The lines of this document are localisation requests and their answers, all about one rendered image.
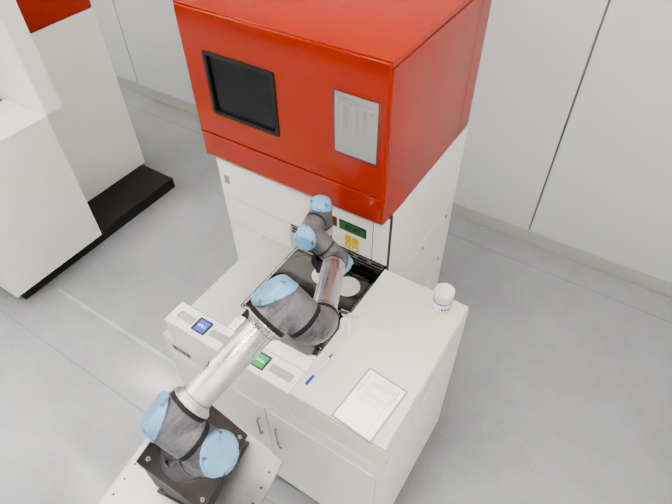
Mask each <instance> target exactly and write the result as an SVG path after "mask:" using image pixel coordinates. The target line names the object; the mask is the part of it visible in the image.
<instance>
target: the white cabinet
mask: <svg viewBox="0 0 672 504"><path fill-rule="evenodd" d="M462 333H463V332H462ZM462 333H461V335H460V337H459V338H458V340H457V342H456V344H455V345H454V347H453V349H452V351H451V352H450V354H449V356H448V358H447V359H446V361H445V363H444V365H443V366H442V368H441V370H440V372H439V373H438V375H437V377H436V379H435V380H434V382H433V384H432V385H431V387H430V389H429V392H427V394H426V396H425V398H424V399H423V401H422V403H421V405H420V406H419V408H418V410H417V412H416V413H415V415H414V417H413V419H412V420H411V422H410V424H409V426H408V427H407V429H406V431H405V433H404V434H403V436H402V438H401V440H400V441H399V443H398V445H397V447H396V448H395V450H394V452H393V454H392V455H391V457H390V459H389V461H388V463H387V464H386V466H385V468H384V469H381V468H379V467H378V466H376V465H374V464H373V463H371V462H369V461H368V460H366V459H365V458H363V457H361V456H360V455H358V454H356V453H355V452H353V451H352V450H350V449H348V448H347V447H345V446H343V445H342V444H340V443H339V442H337V441H335V440H334V439H332V438H331V437H329V436H327V435H326V434H324V433H322V432H321V431H319V430H318V429H316V428H314V427H313V426H311V425H309V424H308V423H306V422H305V421H303V420H301V419H300V418H298V417H296V416H295V415H293V414H292V415H291V414H290V413H288V412H286V411H285V410H283V409H282V408H280V407H278V406H277V405H275V404H273V403H272V402H270V401H269V400H267V399H265V398H264V397H262V396H261V395H259V394H257V393H256V392H254V391H252V390H251V389H249V388H248V387H246V386H244V385H243V384H241V383H240V382H238V381H236V380H235V381H234V382H233V383H232V384H231V385H230V386H229V387H228V388H227V389H226V390H225V391H224V393H223V394H222V395H221V396H220V397H219V398H218V399H217V400H216V401H215V402H214V403H213V404H212V405H213V406H214V407H215V408H216V409H217V410H219V411H220V412H221V413H222V414H223V415H225V416H226V417H227V418H229V419H232V420H234V421H236V422H237V423H238V424H239V425H240V426H241V427H243V428H244V429H245V430H246V431H247V432H249V433H250V434H251V435H252V436H253V437H255V438H256V439H257V440H258V441H259V442H260V443H262V444H263V445H264V446H265V447H266V448H268V449H269V450H270V451H271V452H272V453H274V454H275V455H276V456H277V457H278V458H279V459H281V460H282V461H283V464H282V466H281V468H280V470H279V472H278V473H277V475H279V476H280V477H282V478H283V479H285V480H286V481H288V482H289V483H291V484H292V485H294V486H295V487H296V488H298V489H299V490H301V491H302V492H304V493H305V494H307V495H308V496H310V497H311V498H313V499H314V500H316V501H317V502H319V503H320V504H393V503H394V502H395V500H396V498H397V496H398V494H399V492H400V490H401V488H402V487H403V485H404V483H405V481H406V479H407V477H408V475H409V474H410V472H411V470H412V468H413V466H414V464H415V462H416V461H417V459H418V457H419V455H420V453H421V451H422V449H423V447H424V446H425V444H426V442H427V440H428V438H429V436H430V434H431V433H432V431H433V429H434V427H435V425H436V423H437V422H438V419H439V415H440V412H441V408H442V405H443V401H444V397H445V394H446V390H447V387H448V383H449V379H450V376H451V372H452V369H453V365H454V361H455V358H456V354H457V351H458V347H459V343H460V340H461V336H462ZM164 339H165V341H166V343H167V346H168V348H169V350H170V353H171V355H172V357H173V359H174V362H175V364H176V366H177V369H178V371H179V373H180V375H181V378H182V380H183V382H184V385H186V384H187V383H188V382H189V381H190V380H191V379H192V378H193V376H194V375H195V374H196V373H197V372H198V371H199V370H200V369H201V368H202V367H203V366H204V365H205V364H206V363H207V362H206V361H204V360H202V359H201V358H199V357H197V356H196V355H194V354H193V353H191V352H189V351H188V350H186V349H185V348H183V347H181V346H180V345H178V344H176V343H175V342H173V341H172V340H170V339H168V338H167V337H165V336H164Z"/></svg>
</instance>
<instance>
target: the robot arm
mask: <svg viewBox="0 0 672 504"><path fill-rule="evenodd" d="M309 207H310V210H309V212H308V214H307V215H306V217H305V219H304V220H303V222H302V223H301V225H300V226H299V227H298V229H297V232H296V233H295V235H294V242H295V244H296V245H297V246H298V247H299V248H302V249H303V250H306V251H309V250H312V253H313V255H311V263H312V265H313V267H314V268H315V270H316V272H317V273H320V274H319V278H318V282H317V286H316V290H315V294H314V298H312V297H311V296H310V295H309V294H308V293H306V292H305V291H304V290H303V289H302V288H301V287H300V286H299V284H298V283H297V282H295V281H293V280H292V279H291V278H290V277H289V276H287V275H283V274H282V275H277V276H275V277H273V278H271V279H269V280H268V281H266V282H265V283H264V284H263V285H261V286H260V287H259V288H258V289H257V290H256V291H255V293H254V294H253V295H252V297H251V302H252V304H253V305H252V306H251V307H250V308H249V318H248V319H247V320H246V321H245V322H244V323H243V324H242V325H241V326H240V328H239V329H238V330H237V331H236V332H235V333H234V334H233V335H232V336H231V337H230V338H229V339H228V340H227V341H226V342H225V343H224V345H223V346H222V347H221V348H220V349H219V350H218V351H217V352H216V353H215V354H214V355H213V356H212V357H211V358H210V359H209V360H208V362H207V363H206V364H205V365H204V366H203V367H202V368H201V369H200V370H199V371H198V372H197V373H196V374H195V375H194V376H193V378H192V379H191V380H190V381H189V382H188V383H187V384H186V385H185V386H176V387H175V388H174V389H173V390H172V391H171V392H170V391H168V390H163V391H161V392H160V393H159V394H158V395H157V396H156V398H155V399H154V400H153V402H152V403H151V405H150V406H149V408H148V409H147V411H146V413H145V415H144V417H143V419H142V422H141V432H142V434H143V435H144V436H146V437H147V438H148V439H149V440H150V441H151V442H152V443H155V444H156V445H158V446H159V447H161V451H160V464H161V467H162V470H163V472H164V473H165V475H166V476H167V477H168V478H170V479H171V480H173V481H175V482H180V483H189V482H193V481H195V480H197V479H199V478H200V477H209V478H218V477H222V476H225V475H226V474H228V473H229V472H230V471H231V470H232V469H233V468H234V466H235V465H236V463H237V460H238V457H239V444H238V441H237V439H236V437H235V436H234V434H233V433H231V432H230V431H228V430H225V429H217V428H216V427H215V426H213V425H212V424H211V423H209V422H208V421H207V418H208V417H209V408H210V407H211V405H212V404H213V403H214V402H215V401H216V400H217V399H218V398H219V397H220V396H221V395H222V394H223V393H224V391H225V390H226V389H227V388H228V387H229V386H230V385H231V384H232V383H233V382H234V381H235V380H236V379H237V377H238V376H239V375H240V374H241V373H242V372H243V371H244V370H245V369H246V368H247V367H248V366H249V364H250V363H251V362H252V361H253V360H254V359H255V358H256V357H257V356H258V355H259V354H260V353H261V352H262V350H263V349H264V348H265V347H266V346H267V345H268V344H269V343H270V342H271V341H272V340H274V339H281V338H282V337H283V336H284V335H285V334H286V333H287V334H288V335H289V336H290V337H291V338H292V339H294V340H295V341H297V342H298V343H301V344H305V345H316V344H320V343H322V342H324V341H326V340H328V339H329V338H330V337H331V336H332V335H333V334H334V332H335V331H336V328H337V326H338V322H339V312H338V310H337V308H338V302H339V297H340V291H341V286H342V280H343V275H344V274H345V273H347V272H348V271H349V270H350V269H351V266H352V265H353V259H352V258H351V257H350V256H349V254H348V253H347V252H346V251H344V250H343V249H342V248H341V247H340V246H339V245H338V244H337V243H336V242H335V241H334V240H333V239H332V234H333V220H332V209H333V207H332V201H331V199H330V198H329V197H328V196H326V195H316V196H314V197H312V198H311V200H310V205H309Z"/></svg>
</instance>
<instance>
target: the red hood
mask: <svg viewBox="0 0 672 504"><path fill-rule="evenodd" d="M172 1H173V6H174V11H175V16H176V20H177V24H178V29H179V33H180V37H181V42H182V46H183V50H184V55H185V59H186V63H187V68H188V72H189V77H190V81H191V85H192V90H193V94H194V98H195V103H196V107H197V111H198V116H199V120H200V124H201V129H202V133H203V137H204V142H205V146H206V151H207V153H209V154H211V155H214V156H216V157H218V158H221V159H223V160H226V161H228V162H230V163H233V164H235V165H238V166H240V167H242V168H245V169H247V170H250V171H252V172H254V173H257V174H259V175H262V176H264V177H266V178H269V179H271V180H274V181H276V182H278V183H281V184H283V185H286V186H288V187H290V188H293V189H295V190H298V191H300V192H302V193H305V194H307V195H310V196H312V197H314V196H316V195H326V196H328V197H329V198H330V199H331V201H332V205H334V206H336V207H338V208H341V209H343V210H346V211H348V212H350V213H353V214H355V215H358V216H360V217H362V218H365V219H367V220H370V221H372V222H374V223H377V224H379V225H382V226H383V225H384V224H385V223H386V221H387V220H388V219H389V218H390V217H391V215H392V214H393V213H394V212H395V211H396V209H397V208H398V207H399V206H400V205H401V203H402V202H403V201H404V200H405V199H406V197H407V196H408V195H409V194H410V193H411V191H412V190H413V189H414V188H415V187H416V185H417V184H418V183H419V182H420V181H421V179H422V178H423V177H424V176H425V175H426V173H427V172H428V171H429V170H430V169H431V167H432V166H433V165H434V164H435V163H436V161H437V160H438V159H439V158H440V157H441V155H442V154H443V153H444V152H445V151H446V149H447V148H448V147H449V146H450V145H451V143H452V142H453V141H454V140H455V139H456V137H457V136H458V135H459V134H460V133H461V131H462V130H463V129H464V128H465V127H466V125H467V124H468V121H469V116H470V111H471V106H472V100H473V95H474V90H475V85H476V80H477V75H478V70H479V65H480V59H481V54H482V49H483V44H484V39H485V34H486V29H487V24H488V18H489V13H490V8H491V3H492V0H172Z"/></svg>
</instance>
